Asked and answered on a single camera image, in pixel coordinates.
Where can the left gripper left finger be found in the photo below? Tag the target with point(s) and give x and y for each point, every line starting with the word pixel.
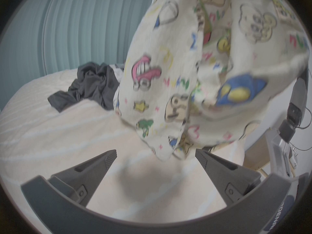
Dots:
pixel 80 179

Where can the white and wood bedside table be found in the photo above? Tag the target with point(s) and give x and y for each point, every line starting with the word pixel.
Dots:
pixel 256 152

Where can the black garment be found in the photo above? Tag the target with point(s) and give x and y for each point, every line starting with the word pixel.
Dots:
pixel 92 84

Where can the bed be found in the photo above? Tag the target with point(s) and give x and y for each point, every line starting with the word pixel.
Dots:
pixel 61 135

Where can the white printed pyjama top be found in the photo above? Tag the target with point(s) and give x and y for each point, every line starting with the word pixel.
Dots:
pixel 170 57

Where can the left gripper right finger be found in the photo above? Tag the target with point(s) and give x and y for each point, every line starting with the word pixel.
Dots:
pixel 226 177

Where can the blue-green curtain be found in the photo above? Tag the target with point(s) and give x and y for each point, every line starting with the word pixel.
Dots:
pixel 85 28

